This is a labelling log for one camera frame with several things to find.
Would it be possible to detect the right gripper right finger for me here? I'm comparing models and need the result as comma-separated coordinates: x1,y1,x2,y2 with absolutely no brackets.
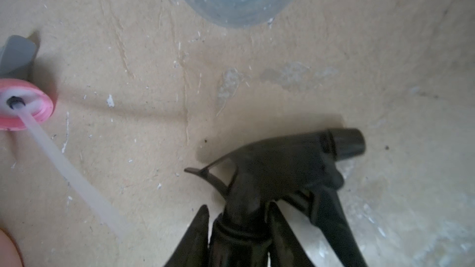
267,202,314,267

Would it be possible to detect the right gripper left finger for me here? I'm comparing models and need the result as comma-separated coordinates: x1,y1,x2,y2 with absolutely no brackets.
165,205,210,267

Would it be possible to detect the black spray nozzle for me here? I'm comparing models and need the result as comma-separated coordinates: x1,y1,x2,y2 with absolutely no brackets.
186,128,366,267

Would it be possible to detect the orange translucent spray bottle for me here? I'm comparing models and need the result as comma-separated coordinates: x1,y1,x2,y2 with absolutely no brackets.
0,230,23,267

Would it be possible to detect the pink grey spray nozzle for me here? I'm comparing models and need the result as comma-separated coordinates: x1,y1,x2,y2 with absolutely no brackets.
1,35,129,239

